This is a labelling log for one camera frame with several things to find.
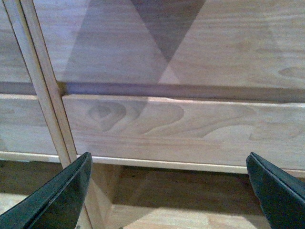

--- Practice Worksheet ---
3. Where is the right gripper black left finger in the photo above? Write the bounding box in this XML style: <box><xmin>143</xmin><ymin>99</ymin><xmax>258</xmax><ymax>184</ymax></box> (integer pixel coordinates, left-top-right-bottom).
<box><xmin>0</xmin><ymin>152</ymin><xmax>92</xmax><ymax>229</ymax></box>

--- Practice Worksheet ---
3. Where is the cabinet drawer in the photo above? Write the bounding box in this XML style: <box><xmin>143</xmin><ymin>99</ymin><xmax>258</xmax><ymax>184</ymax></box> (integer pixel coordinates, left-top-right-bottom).
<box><xmin>34</xmin><ymin>0</ymin><xmax>305</xmax><ymax>89</ymax></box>
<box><xmin>0</xmin><ymin>3</ymin><xmax>31</xmax><ymax>83</ymax></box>
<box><xmin>0</xmin><ymin>94</ymin><xmax>57</xmax><ymax>155</ymax></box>
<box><xmin>62</xmin><ymin>94</ymin><xmax>305</xmax><ymax>170</ymax></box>

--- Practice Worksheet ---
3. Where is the right cabinet upper drawer front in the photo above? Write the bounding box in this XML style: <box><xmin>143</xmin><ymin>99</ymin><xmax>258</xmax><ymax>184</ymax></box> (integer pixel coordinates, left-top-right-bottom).
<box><xmin>34</xmin><ymin>0</ymin><xmax>305</xmax><ymax>89</ymax></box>

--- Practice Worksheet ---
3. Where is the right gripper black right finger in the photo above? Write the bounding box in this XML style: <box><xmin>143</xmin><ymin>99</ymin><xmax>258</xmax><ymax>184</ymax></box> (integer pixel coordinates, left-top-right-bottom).
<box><xmin>246</xmin><ymin>152</ymin><xmax>305</xmax><ymax>229</ymax></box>

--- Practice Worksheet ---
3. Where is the left cabinet upper drawer front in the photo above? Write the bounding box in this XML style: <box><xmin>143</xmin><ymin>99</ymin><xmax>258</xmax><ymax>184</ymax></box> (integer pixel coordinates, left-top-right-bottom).
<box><xmin>0</xmin><ymin>3</ymin><xmax>31</xmax><ymax>83</ymax></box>

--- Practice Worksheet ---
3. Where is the right wooden shelf cabinet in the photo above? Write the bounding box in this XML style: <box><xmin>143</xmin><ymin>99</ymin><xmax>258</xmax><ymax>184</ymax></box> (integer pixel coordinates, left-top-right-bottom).
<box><xmin>20</xmin><ymin>0</ymin><xmax>305</xmax><ymax>224</ymax></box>

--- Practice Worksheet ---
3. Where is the wooden shelf cabinet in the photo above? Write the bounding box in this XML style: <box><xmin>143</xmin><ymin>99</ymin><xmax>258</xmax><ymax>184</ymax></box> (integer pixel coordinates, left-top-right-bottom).
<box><xmin>20</xmin><ymin>0</ymin><xmax>305</xmax><ymax>224</ymax></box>
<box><xmin>0</xmin><ymin>0</ymin><xmax>93</xmax><ymax>229</ymax></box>

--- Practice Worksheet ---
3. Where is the left wooden shelf cabinet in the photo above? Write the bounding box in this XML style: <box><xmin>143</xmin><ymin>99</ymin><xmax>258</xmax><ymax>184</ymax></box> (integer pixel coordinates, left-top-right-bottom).
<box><xmin>0</xmin><ymin>0</ymin><xmax>93</xmax><ymax>229</ymax></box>

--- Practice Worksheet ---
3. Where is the right cabinet lower drawer front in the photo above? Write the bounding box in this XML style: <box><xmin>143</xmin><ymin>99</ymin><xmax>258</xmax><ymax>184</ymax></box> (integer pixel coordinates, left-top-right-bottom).
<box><xmin>62</xmin><ymin>94</ymin><xmax>305</xmax><ymax>170</ymax></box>

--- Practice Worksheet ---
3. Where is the left cabinet lower drawer front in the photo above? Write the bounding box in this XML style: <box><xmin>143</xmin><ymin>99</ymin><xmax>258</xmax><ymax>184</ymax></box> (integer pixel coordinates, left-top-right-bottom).
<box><xmin>0</xmin><ymin>94</ymin><xmax>57</xmax><ymax>155</ymax></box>

